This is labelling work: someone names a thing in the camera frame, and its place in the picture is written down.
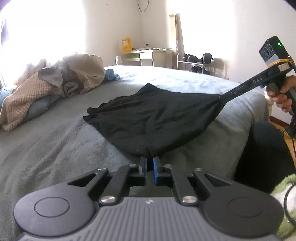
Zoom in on cream garment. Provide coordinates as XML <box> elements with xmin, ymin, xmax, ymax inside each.
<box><xmin>17</xmin><ymin>59</ymin><xmax>48</xmax><ymax>84</ymax></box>

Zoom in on person's black pants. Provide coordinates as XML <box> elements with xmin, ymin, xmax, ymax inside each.
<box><xmin>235</xmin><ymin>122</ymin><xmax>296</xmax><ymax>194</ymax></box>

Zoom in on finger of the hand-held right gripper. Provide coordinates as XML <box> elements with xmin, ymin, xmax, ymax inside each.
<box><xmin>218</xmin><ymin>83</ymin><xmax>253</xmax><ymax>104</ymax></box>

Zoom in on group of shoes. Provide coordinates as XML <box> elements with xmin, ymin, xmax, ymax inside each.
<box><xmin>181</xmin><ymin>53</ymin><xmax>215</xmax><ymax>75</ymax></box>

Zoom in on cardboard sheet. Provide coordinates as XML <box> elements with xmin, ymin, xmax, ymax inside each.
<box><xmin>169</xmin><ymin>14</ymin><xmax>185</xmax><ymax>56</ymax></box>

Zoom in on light blue cloth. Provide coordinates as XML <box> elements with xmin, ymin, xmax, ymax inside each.
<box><xmin>104</xmin><ymin>69</ymin><xmax>121</xmax><ymax>81</ymax></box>

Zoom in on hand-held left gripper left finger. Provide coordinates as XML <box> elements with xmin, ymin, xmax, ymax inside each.
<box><xmin>67</xmin><ymin>156</ymin><xmax>148</xmax><ymax>205</ymax></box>

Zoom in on person's green fuzzy jacket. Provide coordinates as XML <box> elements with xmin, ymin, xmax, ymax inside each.
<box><xmin>270</xmin><ymin>174</ymin><xmax>296</xmax><ymax>241</ymax></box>

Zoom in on yellow box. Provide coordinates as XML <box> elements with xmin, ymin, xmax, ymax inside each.
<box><xmin>121</xmin><ymin>37</ymin><xmax>132</xmax><ymax>52</ymax></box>

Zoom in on person's right hand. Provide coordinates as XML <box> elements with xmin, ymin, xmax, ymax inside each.
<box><xmin>266</xmin><ymin>75</ymin><xmax>296</xmax><ymax>113</ymax></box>

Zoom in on cream desk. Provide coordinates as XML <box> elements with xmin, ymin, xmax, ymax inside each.
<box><xmin>121</xmin><ymin>48</ymin><xmax>174</xmax><ymax>67</ymax></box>

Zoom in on black wall cable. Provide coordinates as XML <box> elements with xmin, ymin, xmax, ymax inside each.
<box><xmin>137</xmin><ymin>0</ymin><xmax>150</xmax><ymax>12</ymax></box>

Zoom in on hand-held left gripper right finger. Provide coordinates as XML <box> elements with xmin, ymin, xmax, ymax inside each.
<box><xmin>153</xmin><ymin>156</ymin><xmax>232</xmax><ymax>205</ymax></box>

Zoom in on black t-shirt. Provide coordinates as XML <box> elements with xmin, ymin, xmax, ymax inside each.
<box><xmin>83</xmin><ymin>83</ymin><xmax>226</xmax><ymax>158</ymax></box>

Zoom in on grey-blue folded garment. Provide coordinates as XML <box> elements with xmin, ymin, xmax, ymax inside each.
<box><xmin>20</xmin><ymin>94</ymin><xmax>58</xmax><ymax>124</ymax></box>

